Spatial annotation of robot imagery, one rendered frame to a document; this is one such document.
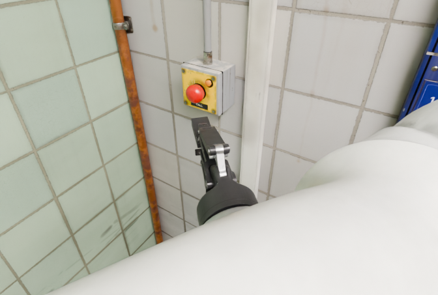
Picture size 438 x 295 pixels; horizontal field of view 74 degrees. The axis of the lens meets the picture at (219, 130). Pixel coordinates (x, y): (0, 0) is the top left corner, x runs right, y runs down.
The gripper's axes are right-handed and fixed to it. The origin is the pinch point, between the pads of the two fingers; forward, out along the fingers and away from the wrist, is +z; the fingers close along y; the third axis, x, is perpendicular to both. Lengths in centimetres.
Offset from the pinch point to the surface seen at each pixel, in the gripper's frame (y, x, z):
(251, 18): -14.9, 11.9, 13.2
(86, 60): -2.3, -22.9, 33.2
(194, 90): -1.2, 0.6, 13.3
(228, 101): 2.9, 8.3, 14.9
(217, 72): -4.9, 5.4, 13.0
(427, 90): -8.6, 32.4, -9.1
